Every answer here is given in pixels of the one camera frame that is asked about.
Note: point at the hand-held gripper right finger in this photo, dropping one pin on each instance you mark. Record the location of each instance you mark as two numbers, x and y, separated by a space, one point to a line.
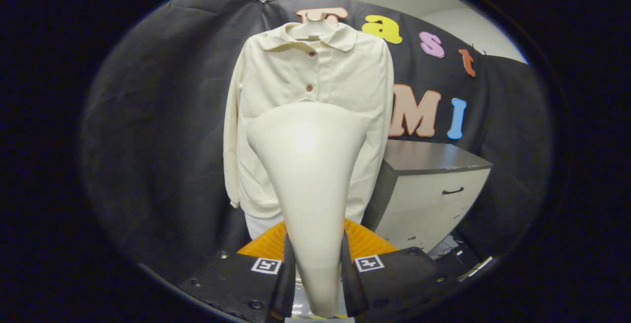
404 276

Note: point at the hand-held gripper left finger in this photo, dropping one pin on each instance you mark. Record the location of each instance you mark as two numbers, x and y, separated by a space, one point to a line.
236 278

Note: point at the white garment steamer head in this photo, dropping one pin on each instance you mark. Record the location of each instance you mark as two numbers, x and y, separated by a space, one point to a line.
305 175

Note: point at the cream button-up shirt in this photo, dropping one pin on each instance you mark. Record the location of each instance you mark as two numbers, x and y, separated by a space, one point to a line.
276 81

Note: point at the white clothes hanger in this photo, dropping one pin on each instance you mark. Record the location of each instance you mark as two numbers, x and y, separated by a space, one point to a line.
315 27

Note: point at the black box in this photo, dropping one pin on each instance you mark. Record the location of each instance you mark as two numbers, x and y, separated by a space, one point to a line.
453 256

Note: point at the white box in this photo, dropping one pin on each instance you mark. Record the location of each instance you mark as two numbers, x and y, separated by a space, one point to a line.
475 268

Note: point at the grey and beige cabinet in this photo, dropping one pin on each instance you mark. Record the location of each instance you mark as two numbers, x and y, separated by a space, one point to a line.
429 199

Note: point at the black backdrop cloth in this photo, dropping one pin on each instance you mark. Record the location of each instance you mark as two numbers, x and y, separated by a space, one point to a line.
148 140

